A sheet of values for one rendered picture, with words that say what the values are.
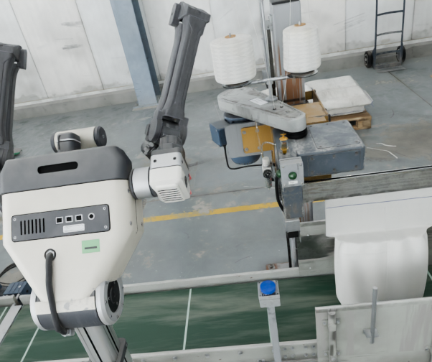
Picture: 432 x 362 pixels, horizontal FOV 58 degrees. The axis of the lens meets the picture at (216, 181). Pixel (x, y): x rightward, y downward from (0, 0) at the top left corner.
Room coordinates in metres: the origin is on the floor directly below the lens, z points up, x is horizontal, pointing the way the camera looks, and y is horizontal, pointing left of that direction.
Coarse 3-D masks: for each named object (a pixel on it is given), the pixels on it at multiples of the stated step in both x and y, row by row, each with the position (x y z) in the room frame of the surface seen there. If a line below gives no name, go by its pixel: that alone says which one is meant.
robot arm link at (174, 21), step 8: (176, 8) 1.31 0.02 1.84; (176, 16) 1.31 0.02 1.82; (176, 24) 1.30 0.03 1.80; (176, 32) 1.31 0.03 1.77; (176, 40) 1.30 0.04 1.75; (176, 48) 1.28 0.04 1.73; (176, 56) 1.27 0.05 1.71; (168, 72) 1.27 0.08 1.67; (168, 80) 1.24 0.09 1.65; (168, 88) 1.23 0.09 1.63; (160, 104) 1.22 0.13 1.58
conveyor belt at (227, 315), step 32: (224, 288) 1.55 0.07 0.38; (256, 288) 1.51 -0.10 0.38; (288, 288) 1.46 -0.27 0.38; (320, 288) 1.42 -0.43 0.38; (32, 320) 1.59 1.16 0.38; (128, 320) 1.46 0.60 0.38; (160, 320) 1.41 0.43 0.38; (192, 320) 1.37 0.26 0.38; (224, 320) 1.34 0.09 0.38; (256, 320) 1.30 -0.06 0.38; (288, 320) 1.26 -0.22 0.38; (0, 352) 1.41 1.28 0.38; (32, 352) 1.37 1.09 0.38; (64, 352) 1.33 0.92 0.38
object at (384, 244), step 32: (416, 192) 1.26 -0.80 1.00; (352, 224) 1.30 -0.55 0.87; (384, 224) 1.28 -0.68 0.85; (416, 224) 1.26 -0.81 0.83; (352, 256) 1.23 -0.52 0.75; (384, 256) 1.21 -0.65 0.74; (416, 256) 1.19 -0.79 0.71; (352, 288) 1.22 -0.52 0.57; (384, 288) 1.19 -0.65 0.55; (416, 288) 1.19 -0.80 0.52
